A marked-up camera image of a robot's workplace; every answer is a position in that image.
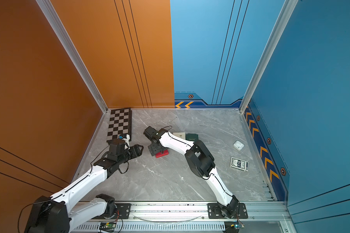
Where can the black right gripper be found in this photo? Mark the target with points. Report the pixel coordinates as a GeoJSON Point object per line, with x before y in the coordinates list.
{"type": "Point", "coordinates": [152, 149]}

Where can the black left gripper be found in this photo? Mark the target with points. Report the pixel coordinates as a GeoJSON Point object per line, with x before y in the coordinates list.
{"type": "Point", "coordinates": [136, 151]}

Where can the cream booklet with flower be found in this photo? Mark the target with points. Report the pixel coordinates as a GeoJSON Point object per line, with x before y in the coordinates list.
{"type": "Point", "coordinates": [181, 135]}

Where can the green jewelry box lid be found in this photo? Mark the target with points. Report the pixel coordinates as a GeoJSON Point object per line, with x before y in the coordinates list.
{"type": "Point", "coordinates": [192, 137]}

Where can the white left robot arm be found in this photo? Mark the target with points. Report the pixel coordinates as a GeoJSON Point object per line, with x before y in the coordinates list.
{"type": "Point", "coordinates": [60, 213]}

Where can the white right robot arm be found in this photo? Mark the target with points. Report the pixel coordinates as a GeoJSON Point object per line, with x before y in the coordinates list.
{"type": "Point", "coordinates": [201, 163]}

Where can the playing card deck box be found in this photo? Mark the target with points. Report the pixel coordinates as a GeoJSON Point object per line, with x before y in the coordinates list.
{"type": "Point", "coordinates": [239, 164]}

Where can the black and silver chessboard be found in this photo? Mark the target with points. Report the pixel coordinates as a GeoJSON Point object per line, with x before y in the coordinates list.
{"type": "Point", "coordinates": [120, 123]}

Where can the white earbuds case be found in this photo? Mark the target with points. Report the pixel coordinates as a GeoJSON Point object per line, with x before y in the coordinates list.
{"type": "Point", "coordinates": [238, 145]}

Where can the left green circuit board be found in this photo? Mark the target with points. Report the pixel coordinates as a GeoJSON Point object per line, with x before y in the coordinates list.
{"type": "Point", "coordinates": [107, 227]}

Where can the green circuit board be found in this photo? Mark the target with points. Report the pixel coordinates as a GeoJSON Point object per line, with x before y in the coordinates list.
{"type": "Point", "coordinates": [107, 227]}
{"type": "Point", "coordinates": [233, 227]}

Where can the right green circuit board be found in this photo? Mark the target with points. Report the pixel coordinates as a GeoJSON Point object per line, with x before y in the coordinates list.
{"type": "Point", "coordinates": [233, 227]}

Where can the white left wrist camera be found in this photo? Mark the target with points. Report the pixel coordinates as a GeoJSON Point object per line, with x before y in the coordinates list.
{"type": "Point", "coordinates": [126, 139]}

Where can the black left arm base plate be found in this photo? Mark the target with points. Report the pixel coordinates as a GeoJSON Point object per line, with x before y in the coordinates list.
{"type": "Point", "coordinates": [122, 211]}

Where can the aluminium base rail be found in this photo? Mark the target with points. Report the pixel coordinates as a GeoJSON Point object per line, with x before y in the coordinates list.
{"type": "Point", "coordinates": [192, 216]}

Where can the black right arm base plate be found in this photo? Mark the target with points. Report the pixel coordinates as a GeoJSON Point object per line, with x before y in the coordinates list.
{"type": "Point", "coordinates": [217, 211]}

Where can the silver aluminium corner post left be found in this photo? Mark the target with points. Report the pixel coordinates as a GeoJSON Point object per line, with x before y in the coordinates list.
{"type": "Point", "coordinates": [59, 29]}

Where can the silver aluminium corner post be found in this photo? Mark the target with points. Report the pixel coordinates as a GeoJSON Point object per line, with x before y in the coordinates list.
{"type": "Point", "coordinates": [59, 29]}
{"type": "Point", "coordinates": [277, 31]}

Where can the silver aluminium corner post right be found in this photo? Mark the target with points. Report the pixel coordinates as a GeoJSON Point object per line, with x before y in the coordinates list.
{"type": "Point", "coordinates": [277, 31]}

